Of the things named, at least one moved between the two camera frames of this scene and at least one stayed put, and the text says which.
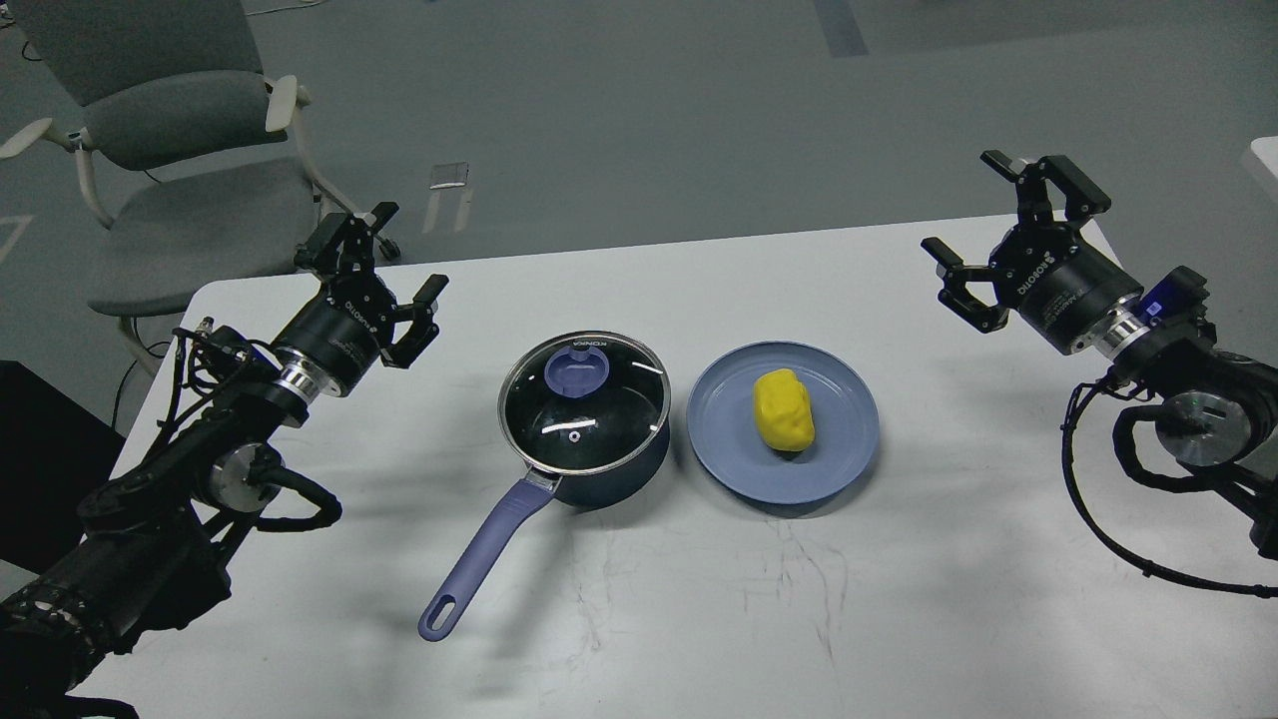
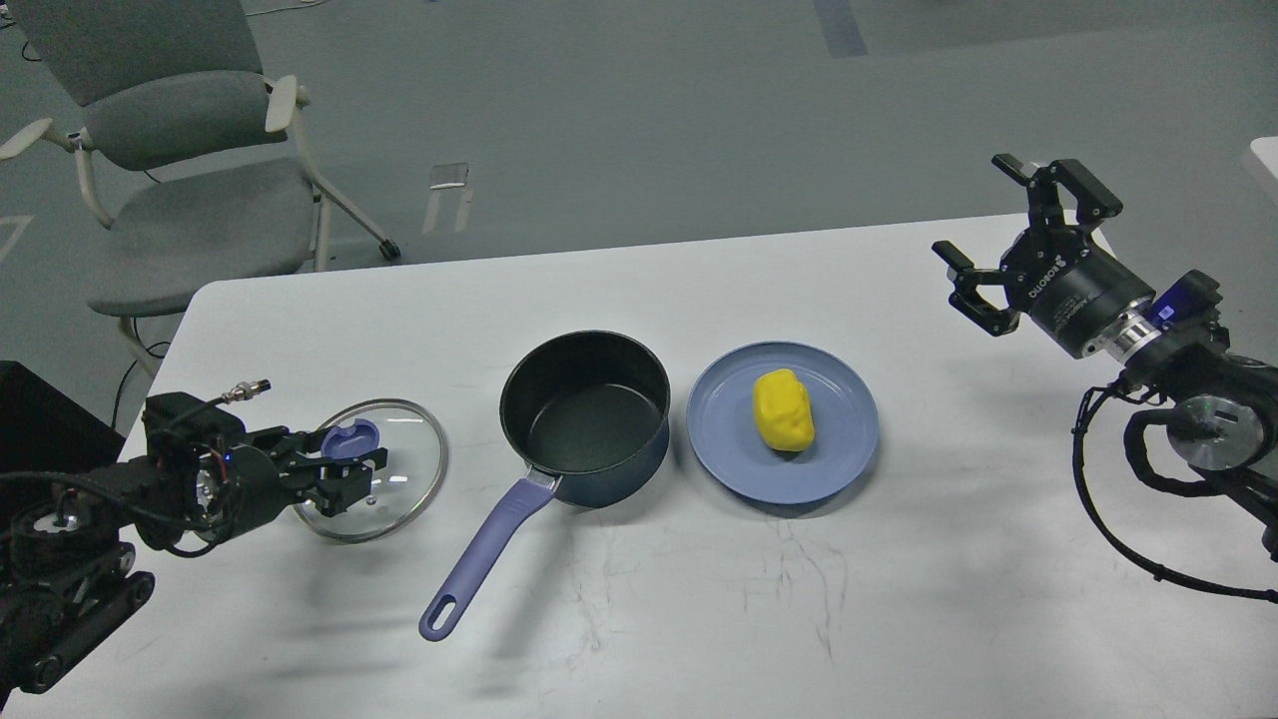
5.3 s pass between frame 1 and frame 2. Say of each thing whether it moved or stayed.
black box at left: stayed
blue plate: stayed
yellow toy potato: stayed
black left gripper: moved
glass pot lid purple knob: moved
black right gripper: stayed
